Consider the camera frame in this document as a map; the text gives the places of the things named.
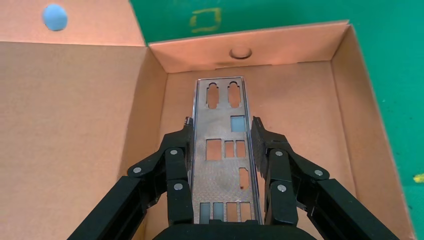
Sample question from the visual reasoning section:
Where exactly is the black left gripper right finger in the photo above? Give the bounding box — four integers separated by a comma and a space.
250, 115, 400, 240

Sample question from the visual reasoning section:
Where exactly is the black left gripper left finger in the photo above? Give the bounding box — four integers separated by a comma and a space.
67, 115, 196, 240

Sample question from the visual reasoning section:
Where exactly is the silver metal io shield plate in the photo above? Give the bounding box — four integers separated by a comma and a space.
190, 76, 264, 226

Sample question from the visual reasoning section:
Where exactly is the brown cardboard box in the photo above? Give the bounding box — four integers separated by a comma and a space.
0, 0, 417, 240

